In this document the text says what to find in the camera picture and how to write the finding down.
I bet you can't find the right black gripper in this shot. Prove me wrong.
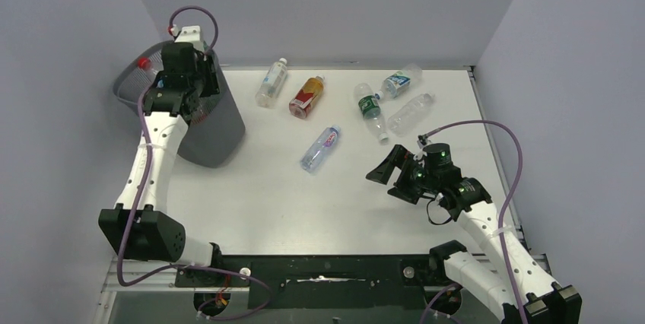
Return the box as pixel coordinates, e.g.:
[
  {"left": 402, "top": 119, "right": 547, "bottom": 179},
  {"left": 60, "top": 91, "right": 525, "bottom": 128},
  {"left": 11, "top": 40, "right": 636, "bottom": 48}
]
[{"left": 366, "top": 145, "right": 438, "bottom": 205}]

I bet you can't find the plain clear bottle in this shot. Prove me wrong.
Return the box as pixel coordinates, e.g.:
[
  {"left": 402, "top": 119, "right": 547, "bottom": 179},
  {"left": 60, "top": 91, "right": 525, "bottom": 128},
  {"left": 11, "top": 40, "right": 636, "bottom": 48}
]
[{"left": 386, "top": 93, "right": 435, "bottom": 136}]

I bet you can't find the green label clear bottle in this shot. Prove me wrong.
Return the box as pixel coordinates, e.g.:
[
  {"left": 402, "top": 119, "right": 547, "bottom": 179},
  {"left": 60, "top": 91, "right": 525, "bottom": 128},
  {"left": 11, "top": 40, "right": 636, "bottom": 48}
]
[{"left": 353, "top": 83, "right": 389, "bottom": 145}]

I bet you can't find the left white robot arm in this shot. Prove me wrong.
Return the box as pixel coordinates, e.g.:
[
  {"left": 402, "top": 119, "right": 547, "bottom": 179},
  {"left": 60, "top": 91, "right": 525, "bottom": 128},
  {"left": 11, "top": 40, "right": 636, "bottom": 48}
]
[{"left": 98, "top": 42, "right": 219, "bottom": 267}]

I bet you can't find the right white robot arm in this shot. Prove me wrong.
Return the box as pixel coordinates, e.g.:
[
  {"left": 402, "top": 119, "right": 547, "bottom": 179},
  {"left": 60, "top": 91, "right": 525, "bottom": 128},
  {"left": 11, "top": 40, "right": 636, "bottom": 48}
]
[{"left": 366, "top": 143, "right": 583, "bottom": 323}]

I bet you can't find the grey ribbed waste bin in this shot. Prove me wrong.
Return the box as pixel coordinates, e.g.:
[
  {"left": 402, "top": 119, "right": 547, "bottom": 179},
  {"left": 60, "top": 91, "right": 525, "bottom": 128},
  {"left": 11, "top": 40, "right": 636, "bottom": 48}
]
[{"left": 113, "top": 41, "right": 246, "bottom": 168}]

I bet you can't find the pink blue label bottle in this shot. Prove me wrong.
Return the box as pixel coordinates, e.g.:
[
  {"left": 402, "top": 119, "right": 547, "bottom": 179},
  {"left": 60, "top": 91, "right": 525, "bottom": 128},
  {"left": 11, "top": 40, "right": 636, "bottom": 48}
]
[{"left": 300, "top": 125, "right": 342, "bottom": 173}]

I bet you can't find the blue label clear bottle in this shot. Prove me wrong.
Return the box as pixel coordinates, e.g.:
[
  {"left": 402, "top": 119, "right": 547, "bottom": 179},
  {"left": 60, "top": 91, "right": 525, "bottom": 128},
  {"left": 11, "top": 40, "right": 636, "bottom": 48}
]
[{"left": 375, "top": 63, "right": 423, "bottom": 101}]

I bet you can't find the clear bottle white label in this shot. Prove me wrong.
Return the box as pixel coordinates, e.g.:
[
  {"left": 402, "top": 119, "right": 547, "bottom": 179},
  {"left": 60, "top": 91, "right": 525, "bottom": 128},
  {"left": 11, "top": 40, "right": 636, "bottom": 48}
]
[{"left": 255, "top": 58, "right": 288, "bottom": 108}]

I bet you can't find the red yellow label bottle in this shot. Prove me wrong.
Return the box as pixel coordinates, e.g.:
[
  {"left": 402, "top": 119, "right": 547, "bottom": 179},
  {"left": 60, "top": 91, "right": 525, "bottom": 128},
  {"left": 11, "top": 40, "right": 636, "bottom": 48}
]
[{"left": 288, "top": 75, "right": 325, "bottom": 119}]

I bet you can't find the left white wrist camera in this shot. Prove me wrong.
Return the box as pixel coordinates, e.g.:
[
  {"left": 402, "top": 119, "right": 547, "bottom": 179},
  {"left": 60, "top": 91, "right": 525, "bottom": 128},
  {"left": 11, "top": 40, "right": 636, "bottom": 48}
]
[{"left": 169, "top": 24, "right": 204, "bottom": 46}]

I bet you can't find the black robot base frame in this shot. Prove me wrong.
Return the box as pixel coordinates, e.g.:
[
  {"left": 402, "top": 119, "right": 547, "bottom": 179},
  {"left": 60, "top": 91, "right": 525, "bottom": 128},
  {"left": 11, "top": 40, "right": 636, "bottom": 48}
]
[{"left": 173, "top": 253, "right": 480, "bottom": 311}]

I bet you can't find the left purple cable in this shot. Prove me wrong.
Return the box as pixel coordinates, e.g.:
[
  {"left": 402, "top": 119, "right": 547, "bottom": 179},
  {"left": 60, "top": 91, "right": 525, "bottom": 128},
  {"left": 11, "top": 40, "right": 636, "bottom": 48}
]
[{"left": 116, "top": 5, "right": 275, "bottom": 322}]

